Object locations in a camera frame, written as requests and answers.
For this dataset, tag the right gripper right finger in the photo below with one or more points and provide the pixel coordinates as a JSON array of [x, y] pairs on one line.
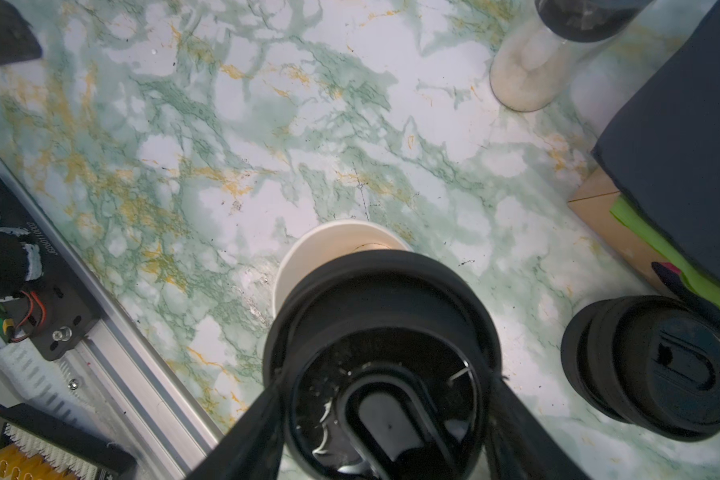
[[517, 446]]

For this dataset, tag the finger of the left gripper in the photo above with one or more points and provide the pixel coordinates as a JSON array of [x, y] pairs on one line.
[[17, 41]]

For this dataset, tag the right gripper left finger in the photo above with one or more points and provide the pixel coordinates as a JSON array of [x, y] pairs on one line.
[[253, 448]]

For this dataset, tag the black plastic cup lid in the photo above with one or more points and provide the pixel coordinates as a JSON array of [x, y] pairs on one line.
[[384, 359]]

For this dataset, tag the white paper coffee cup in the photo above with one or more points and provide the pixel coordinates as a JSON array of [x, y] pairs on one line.
[[327, 242]]

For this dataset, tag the stack of coloured napkins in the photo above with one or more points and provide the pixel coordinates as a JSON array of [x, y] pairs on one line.
[[662, 152]]

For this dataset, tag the glass sugar shaker black lid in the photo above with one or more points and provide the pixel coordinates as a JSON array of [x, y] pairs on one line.
[[543, 51]]

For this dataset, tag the black breadboard with wires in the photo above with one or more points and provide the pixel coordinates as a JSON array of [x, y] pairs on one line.
[[36, 445]]

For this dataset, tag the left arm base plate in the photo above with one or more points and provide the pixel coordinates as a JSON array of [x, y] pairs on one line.
[[42, 299]]

